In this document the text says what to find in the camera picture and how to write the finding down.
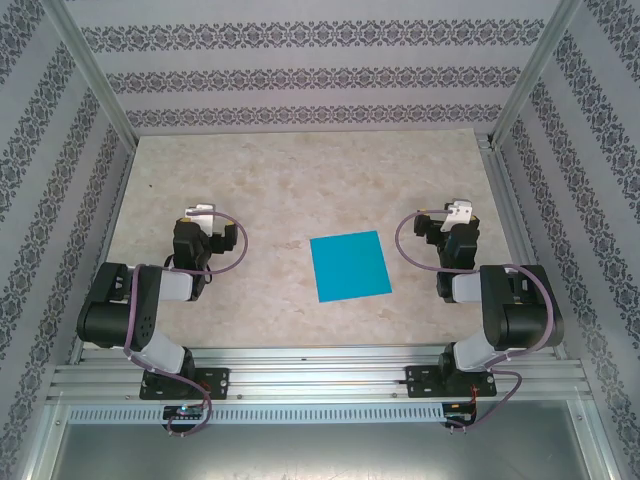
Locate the blue square paper sheet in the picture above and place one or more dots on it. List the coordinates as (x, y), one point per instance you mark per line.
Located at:
(350, 265)

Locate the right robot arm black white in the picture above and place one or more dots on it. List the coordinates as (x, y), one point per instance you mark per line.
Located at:
(525, 320)

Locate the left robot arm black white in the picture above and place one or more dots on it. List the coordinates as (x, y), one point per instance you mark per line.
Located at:
(115, 320)

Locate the grey metal sheet panel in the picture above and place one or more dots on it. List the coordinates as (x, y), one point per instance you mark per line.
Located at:
(320, 455)

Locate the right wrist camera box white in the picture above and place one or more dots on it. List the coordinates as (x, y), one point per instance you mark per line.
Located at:
(460, 212)

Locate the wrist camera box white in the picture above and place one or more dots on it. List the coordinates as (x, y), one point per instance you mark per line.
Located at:
(460, 212)
(202, 209)

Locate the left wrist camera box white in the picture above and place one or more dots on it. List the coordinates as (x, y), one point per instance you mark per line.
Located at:
(202, 209)

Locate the aluminium side rail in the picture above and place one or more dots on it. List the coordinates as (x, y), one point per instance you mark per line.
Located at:
(106, 240)
(514, 225)

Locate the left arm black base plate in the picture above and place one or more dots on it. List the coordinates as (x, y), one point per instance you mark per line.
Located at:
(220, 380)

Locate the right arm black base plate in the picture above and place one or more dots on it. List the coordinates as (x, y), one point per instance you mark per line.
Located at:
(485, 382)

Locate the aluminium mounting rail beam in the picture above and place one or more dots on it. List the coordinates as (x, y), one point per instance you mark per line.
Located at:
(320, 375)

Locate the aluminium frame post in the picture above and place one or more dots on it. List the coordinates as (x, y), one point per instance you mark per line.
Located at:
(92, 70)
(537, 70)

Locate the aluminium lower frame bar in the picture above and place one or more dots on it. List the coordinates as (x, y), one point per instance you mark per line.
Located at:
(595, 440)
(42, 440)

